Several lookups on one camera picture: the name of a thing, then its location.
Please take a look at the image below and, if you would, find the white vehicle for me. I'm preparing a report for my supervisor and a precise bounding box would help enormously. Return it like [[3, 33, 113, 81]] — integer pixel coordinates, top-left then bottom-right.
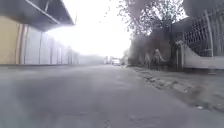
[[111, 58, 122, 67]]

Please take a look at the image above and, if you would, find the grey asphalt road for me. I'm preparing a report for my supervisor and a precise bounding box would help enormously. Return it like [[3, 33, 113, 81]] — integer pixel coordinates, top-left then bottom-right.
[[0, 64, 224, 128]]

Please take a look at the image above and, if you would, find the tree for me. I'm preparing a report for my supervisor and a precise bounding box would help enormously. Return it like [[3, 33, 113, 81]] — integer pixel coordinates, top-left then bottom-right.
[[118, 0, 188, 37]]

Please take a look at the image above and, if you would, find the pale building with overhanging roof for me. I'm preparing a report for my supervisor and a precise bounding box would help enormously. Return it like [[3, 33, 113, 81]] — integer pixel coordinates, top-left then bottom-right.
[[0, 0, 82, 66]]

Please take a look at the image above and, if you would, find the dark overgrown hedge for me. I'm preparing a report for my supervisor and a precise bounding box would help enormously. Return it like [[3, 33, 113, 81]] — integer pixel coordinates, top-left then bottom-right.
[[127, 28, 173, 68]]

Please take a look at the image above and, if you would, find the dirt roadside verge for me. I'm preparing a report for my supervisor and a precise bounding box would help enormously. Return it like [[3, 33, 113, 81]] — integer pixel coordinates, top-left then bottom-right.
[[130, 65, 224, 115]]

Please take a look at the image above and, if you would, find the mesh fence with white curved base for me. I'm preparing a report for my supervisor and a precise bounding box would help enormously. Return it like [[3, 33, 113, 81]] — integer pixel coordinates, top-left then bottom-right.
[[171, 5, 224, 72]]

